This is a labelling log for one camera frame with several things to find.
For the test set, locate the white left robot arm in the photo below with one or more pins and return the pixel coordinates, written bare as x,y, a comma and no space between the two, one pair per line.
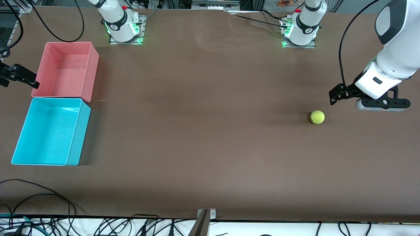
398,59

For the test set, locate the grey metal box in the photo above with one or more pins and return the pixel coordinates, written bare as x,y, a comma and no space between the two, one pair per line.
215,4

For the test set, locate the pink plastic bin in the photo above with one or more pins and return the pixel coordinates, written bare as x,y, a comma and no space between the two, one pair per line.
65,70

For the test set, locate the aluminium frame profile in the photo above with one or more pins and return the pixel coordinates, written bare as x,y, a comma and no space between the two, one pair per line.
23,6

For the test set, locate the yellow tennis ball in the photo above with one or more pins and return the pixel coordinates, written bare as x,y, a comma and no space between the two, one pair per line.
317,117

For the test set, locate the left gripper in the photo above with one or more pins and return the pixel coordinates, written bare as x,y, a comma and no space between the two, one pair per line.
349,90

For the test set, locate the silver metal bracket plate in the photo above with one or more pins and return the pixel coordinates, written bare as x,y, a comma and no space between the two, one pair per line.
212,213

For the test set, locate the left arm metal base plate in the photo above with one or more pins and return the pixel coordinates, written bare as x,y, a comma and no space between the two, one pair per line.
310,46

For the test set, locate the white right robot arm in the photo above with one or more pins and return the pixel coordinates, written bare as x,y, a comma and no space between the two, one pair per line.
116,19

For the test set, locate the blue plastic bin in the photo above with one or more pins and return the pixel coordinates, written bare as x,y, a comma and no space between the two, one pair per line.
49,131

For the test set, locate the grey metal bar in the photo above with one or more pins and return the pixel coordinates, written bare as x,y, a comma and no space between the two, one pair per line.
201,226

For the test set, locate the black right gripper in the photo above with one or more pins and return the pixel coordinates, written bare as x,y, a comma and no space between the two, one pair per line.
13,72

